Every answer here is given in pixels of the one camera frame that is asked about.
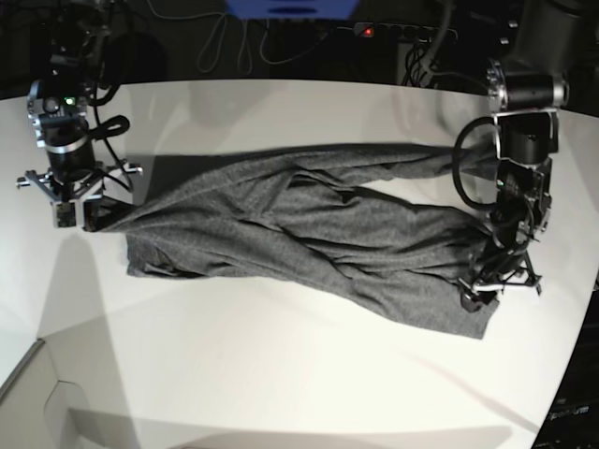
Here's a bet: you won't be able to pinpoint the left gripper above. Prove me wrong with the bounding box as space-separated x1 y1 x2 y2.
457 224 542 307

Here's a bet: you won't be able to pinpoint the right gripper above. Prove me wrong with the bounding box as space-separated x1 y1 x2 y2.
16 159 143 213

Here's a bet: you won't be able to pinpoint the grey t-shirt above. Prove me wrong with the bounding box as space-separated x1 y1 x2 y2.
95 143 498 339

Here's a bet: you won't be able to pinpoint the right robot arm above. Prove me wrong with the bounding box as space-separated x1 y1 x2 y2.
20 4 487 322

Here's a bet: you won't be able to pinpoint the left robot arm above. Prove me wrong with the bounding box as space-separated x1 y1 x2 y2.
91 1 598 323

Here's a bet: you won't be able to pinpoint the blue box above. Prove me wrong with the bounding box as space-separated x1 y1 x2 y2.
226 0 358 20

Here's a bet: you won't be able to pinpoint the black power strip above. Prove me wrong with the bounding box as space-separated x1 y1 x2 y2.
353 22 440 44

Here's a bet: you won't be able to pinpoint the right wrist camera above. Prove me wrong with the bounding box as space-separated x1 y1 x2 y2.
51 200 85 228

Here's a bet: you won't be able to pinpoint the white floor cables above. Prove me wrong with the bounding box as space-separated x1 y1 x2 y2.
139 11 329 74

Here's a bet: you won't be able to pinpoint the black cable bundle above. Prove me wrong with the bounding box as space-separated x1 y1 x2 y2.
402 39 446 88

